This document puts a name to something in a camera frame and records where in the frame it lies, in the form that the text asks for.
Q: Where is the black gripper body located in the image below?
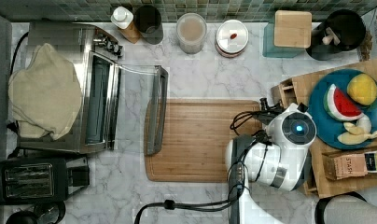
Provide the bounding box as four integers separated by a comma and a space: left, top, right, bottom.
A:
258, 98, 285, 125

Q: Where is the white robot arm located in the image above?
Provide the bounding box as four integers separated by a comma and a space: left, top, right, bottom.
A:
225, 103, 316, 224

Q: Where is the wooden drawer cabinet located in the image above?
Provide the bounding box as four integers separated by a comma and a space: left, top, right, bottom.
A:
271, 60, 377, 199

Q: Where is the blue plate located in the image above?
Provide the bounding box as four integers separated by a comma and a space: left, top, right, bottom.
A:
308, 69, 377, 150

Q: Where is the wooden cutting board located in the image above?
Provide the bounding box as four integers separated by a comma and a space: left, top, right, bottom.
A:
145, 99, 260, 182

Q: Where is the toy watermelon slice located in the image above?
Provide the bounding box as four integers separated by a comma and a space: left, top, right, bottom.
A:
324, 84, 364, 121

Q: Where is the teal box wooden lid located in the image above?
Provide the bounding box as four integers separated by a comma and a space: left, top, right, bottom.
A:
262, 10, 312, 58

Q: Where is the white lidded jar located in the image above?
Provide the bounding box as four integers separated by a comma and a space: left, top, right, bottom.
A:
216, 20, 248, 58

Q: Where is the stash tea box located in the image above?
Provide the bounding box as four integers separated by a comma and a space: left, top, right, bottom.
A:
323, 154, 368, 180

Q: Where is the toy banana peel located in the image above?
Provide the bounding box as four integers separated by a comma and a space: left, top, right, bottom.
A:
337, 115, 377, 146

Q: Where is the yellow toy lemon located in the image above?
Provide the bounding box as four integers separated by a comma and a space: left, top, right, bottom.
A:
347, 73, 377, 105

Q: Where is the black utensil holder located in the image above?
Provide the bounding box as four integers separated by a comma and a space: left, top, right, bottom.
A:
306, 9, 366, 61

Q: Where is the dark tea bag box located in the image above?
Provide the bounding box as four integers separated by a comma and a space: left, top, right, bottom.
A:
365, 151, 377, 174

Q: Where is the clear plastic container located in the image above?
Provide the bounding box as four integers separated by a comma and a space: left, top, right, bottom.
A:
176, 13, 207, 54

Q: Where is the grey round bin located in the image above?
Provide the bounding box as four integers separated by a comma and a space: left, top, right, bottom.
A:
314, 192, 377, 224

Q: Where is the oat bites package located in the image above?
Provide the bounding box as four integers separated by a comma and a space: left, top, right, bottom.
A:
357, 7, 377, 62

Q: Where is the stainless toaster oven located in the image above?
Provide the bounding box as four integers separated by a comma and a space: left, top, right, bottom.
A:
19, 21, 168, 155

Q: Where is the dark empty cup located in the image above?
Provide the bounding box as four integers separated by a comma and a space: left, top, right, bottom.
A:
133, 6, 163, 45

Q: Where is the white capped bottle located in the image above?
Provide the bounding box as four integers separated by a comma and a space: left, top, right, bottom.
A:
110, 7, 141, 44

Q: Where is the beige cloth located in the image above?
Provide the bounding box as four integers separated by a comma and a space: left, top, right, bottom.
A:
8, 43, 82, 140

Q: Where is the black kettle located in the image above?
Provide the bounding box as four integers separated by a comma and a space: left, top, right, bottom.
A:
6, 202, 66, 224

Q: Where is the black toaster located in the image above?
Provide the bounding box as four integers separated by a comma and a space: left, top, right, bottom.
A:
0, 156, 90, 205

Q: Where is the black cable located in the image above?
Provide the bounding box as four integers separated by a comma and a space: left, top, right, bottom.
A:
133, 110, 273, 224

